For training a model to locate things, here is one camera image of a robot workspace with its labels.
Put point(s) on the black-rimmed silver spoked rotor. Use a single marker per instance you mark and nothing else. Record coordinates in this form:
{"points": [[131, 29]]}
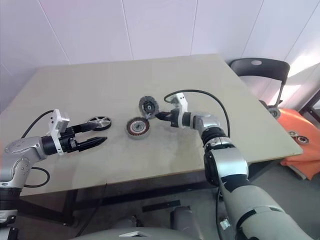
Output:
{"points": [[101, 122]]}

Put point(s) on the metal caster bracket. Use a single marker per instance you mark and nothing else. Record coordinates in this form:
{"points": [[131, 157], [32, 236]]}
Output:
{"points": [[225, 222]]}

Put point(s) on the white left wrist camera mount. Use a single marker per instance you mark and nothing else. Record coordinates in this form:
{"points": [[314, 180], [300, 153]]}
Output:
{"points": [[58, 121]]}

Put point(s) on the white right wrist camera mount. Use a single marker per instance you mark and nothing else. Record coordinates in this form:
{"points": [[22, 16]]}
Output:
{"points": [[181, 103]]}

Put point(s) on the motor housing with copper windings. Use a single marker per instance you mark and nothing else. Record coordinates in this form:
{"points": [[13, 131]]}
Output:
{"points": [[137, 128]]}

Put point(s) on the silver lid with circuit board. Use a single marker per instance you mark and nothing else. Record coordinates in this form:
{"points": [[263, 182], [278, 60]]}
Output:
{"points": [[148, 107]]}

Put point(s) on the grey robot torso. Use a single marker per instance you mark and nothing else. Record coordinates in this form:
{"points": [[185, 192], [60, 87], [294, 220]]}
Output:
{"points": [[150, 233]]}

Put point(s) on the black metal table frame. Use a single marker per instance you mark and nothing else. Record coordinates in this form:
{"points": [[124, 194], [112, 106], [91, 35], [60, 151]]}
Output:
{"points": [[150, 185]]}

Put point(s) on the small metal bearing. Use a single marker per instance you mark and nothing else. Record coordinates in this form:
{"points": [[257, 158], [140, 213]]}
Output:
{"points": [[291, 133]]}

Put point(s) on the black flat floor strip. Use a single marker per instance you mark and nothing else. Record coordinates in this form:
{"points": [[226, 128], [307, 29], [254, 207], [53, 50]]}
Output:
{"points": [[161, 206]]}

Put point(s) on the large grey rounded shape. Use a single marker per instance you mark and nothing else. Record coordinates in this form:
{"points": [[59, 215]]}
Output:
{"points": [[183, 217]]}

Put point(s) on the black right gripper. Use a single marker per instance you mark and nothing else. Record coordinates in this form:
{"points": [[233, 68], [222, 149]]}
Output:
{"points": [[173, 117]]}

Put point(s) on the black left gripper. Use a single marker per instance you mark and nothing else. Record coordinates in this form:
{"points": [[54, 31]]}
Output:
{"points": [[68, 142]]}

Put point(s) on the large metal bearing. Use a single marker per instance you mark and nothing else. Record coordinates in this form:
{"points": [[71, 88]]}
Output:
{"points": [[303, 139]]}

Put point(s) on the dark metal window frame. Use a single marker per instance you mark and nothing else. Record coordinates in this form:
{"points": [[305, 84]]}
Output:
{"points": [[311, 102]]}

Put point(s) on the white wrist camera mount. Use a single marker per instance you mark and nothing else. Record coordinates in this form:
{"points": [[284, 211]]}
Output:
{"points": [[181, 103], [58, 121]]}

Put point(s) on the black plastic chair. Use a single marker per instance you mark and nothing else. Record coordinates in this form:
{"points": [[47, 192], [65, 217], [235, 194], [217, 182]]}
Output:
{"points": [[260, 66]]}

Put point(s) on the orange object with wheels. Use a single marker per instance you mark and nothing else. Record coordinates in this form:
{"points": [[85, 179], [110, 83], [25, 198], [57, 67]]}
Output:
{"points": [[305, 160]]}

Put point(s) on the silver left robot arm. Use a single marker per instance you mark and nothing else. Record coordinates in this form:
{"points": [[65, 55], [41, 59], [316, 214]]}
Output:
{"points": [[22, 152]]}

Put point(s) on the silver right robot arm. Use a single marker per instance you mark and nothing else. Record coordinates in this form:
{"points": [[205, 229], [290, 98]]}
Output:
{"points": [[225, 160]]}

